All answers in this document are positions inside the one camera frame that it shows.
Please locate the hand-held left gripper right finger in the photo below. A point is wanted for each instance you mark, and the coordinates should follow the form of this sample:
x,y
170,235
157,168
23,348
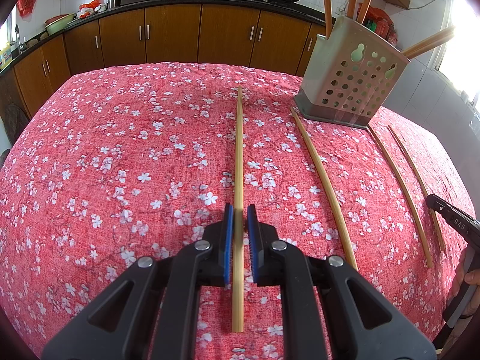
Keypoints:
x,y
252,243

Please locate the red floral tablecloth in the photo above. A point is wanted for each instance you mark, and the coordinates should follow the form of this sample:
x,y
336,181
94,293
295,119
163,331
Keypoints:
x,y
112,157

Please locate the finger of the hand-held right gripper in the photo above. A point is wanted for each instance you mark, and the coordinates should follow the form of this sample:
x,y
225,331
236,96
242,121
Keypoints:
x,y
437,204

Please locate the crumpled red plastic bag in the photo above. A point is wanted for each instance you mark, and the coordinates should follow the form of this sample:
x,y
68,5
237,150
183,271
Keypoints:
x,y
377,13

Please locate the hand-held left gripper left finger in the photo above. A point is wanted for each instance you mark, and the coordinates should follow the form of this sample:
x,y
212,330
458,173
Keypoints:
x,y
228,243

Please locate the kitchen window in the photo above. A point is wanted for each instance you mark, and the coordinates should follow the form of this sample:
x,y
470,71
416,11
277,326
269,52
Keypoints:
x,y
461,45

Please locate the red basin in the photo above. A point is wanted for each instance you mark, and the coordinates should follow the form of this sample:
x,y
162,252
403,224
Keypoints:
x,y
56,18

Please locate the green basin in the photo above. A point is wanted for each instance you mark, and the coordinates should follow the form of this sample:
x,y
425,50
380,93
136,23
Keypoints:
x,y
60,26

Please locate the large red bottle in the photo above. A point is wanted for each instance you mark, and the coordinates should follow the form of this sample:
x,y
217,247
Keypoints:
x,y
384,28
393,35

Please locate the green perforated chopstick holder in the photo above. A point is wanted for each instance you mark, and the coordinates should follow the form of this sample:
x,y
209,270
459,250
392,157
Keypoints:
x,y
348,82

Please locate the wooden base cabinets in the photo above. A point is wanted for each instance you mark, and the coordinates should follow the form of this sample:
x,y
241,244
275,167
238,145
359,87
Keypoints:
x,y
168,33

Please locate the green and yellow box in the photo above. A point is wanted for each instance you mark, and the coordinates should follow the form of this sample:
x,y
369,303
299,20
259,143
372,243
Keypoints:
x,y
372,26

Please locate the hanging red plastic bag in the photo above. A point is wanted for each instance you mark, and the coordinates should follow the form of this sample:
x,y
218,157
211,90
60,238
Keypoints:
x,y
28,2

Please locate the metal faucet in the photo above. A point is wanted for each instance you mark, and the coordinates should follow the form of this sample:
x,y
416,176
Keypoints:
x,y
19,39

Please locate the red and white plastic bag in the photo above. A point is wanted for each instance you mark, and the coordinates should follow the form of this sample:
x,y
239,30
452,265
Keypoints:
x,y
92,7

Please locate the person's right hand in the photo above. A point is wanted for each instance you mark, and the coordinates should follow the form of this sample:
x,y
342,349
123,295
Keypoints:
x,y
473,270

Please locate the dark round object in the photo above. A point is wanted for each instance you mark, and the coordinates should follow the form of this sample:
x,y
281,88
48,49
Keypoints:
x,y
15,123

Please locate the yellow dish soap bottle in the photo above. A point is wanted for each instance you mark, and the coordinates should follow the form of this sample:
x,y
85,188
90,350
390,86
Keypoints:
x,y
5,56

